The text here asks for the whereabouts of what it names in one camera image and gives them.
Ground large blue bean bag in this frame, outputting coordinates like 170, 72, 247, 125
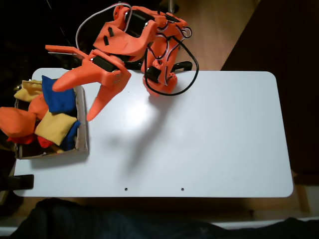
41, 74, 77, 114

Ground cardboard box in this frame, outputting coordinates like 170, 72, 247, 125
13, 76, 90, 160

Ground large yellow bean bag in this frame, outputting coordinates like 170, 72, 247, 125
34, 111, 77, 146

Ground pale yellow bean bag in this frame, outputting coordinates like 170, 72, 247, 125
13, 79, 43, 103

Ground dark blue bean bag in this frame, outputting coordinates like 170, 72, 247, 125
59, 120, 82, 151

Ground small red bean bag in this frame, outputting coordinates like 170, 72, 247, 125
37, 135, 55, 149

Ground large red bean bag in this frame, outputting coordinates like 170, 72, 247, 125
6, 133, 35, 145

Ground black base clamp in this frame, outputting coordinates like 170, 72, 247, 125
124, 61, 144, 71

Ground office chair base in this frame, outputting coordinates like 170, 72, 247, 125
159, 0, 180, 14

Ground black table clamp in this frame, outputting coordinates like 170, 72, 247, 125
0, 174, 35, 192

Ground person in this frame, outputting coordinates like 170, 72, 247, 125
9, 198, 319, 239

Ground wooden table leg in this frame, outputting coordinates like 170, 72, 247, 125
292, 171, 312, 213

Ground orange camera mount plate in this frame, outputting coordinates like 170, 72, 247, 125
44, 44, 87, 61

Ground black clamp with handle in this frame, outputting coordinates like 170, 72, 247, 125
173, 61, 193, 73

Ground black cable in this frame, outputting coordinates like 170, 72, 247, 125
144, 34, 200, 97

